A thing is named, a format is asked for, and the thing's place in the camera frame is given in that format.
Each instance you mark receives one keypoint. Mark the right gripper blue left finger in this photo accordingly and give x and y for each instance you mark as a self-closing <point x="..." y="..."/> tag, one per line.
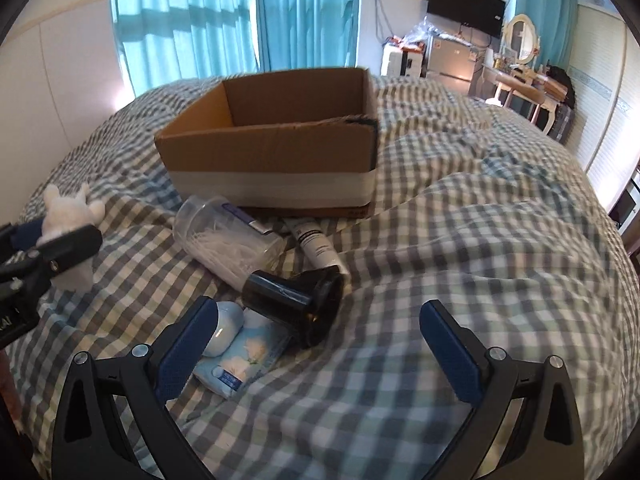
<point x="89" y="440"/>

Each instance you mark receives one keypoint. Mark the checkered bed quilt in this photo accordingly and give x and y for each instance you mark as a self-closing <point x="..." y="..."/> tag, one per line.
<point x="473" y="207"/>

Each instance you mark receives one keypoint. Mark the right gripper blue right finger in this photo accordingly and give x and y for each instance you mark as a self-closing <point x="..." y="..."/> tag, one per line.
<point x="546" y="438"/>

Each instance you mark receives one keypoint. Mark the light blue round case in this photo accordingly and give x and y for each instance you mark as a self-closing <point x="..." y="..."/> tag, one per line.
<point x="230" y="322"/>

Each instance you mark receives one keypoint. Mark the white cream tube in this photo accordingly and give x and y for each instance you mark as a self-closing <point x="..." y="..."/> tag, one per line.
<point x="315" y="244"/>

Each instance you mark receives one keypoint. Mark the right teal curtain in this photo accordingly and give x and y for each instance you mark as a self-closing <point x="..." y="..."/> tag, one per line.
<point x="555" y="22"/>

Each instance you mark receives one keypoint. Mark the oval vanity mirror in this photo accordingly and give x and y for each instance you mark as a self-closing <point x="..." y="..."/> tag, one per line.
<point x="520" y="41"/>

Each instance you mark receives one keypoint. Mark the white dressing table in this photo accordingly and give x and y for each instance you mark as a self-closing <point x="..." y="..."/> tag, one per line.
<point x="508" y="86"/>

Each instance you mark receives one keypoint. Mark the white plush toy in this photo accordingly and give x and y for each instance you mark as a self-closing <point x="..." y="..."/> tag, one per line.
<point x="65" y="214"/>

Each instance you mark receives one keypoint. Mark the brown cardboard box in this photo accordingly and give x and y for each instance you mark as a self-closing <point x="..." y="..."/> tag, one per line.
<point x="293" y="143"/>

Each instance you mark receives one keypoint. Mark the clear cotton swab container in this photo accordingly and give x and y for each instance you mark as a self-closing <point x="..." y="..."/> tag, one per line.
<point x="226" y="240"/>

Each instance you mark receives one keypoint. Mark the white suitcase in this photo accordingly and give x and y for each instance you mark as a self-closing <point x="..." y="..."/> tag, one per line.
<point x="402" y="61"/>

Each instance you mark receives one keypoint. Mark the black wall television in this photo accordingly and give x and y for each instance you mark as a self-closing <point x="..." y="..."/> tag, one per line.
<point x="483" y="15"/>

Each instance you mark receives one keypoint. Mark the blue tissue pack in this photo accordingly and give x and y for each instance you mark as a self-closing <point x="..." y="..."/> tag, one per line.
<point x="258" y="345"/>

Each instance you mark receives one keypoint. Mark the silver mini fridge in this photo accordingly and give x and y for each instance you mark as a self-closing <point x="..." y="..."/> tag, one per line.
<point x="452" y="63"/>

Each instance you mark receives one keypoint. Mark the white sliding wardrobe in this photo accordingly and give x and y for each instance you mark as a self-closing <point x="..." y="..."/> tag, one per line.
<point x="604" y="69"/>

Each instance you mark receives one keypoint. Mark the middle teal curtain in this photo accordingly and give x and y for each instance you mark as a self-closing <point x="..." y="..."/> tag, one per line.
<point x="294" y="34"/>

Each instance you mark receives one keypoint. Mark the large teal curtain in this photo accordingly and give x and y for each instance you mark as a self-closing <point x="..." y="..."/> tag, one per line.
<point x="161" y="41"/>

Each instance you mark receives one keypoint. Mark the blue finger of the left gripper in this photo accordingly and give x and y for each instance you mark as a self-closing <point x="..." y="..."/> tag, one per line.
<point x="20" y="237"/>
<point x="64" y="252"/>

